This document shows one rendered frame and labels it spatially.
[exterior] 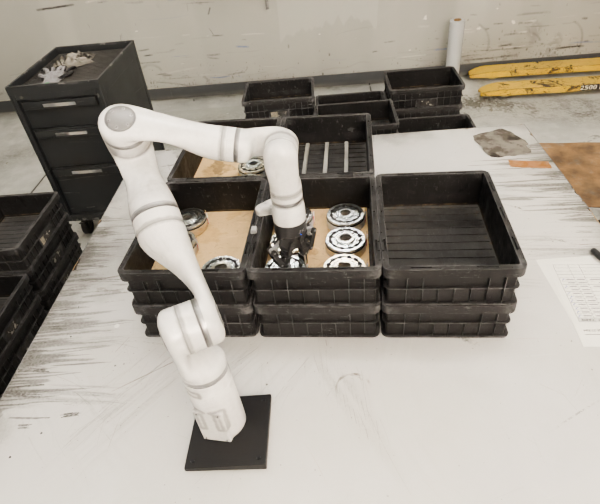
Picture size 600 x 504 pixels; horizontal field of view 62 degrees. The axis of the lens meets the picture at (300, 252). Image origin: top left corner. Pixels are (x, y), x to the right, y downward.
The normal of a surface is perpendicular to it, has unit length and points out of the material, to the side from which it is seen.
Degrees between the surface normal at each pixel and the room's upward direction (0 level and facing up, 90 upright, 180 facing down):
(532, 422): 0
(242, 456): 4
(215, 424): 89
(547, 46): 90
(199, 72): 90
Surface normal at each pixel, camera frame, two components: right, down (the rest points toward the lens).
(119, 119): 0.08, -0.34
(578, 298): -0.08, -0.77
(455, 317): -0.07, 0.63
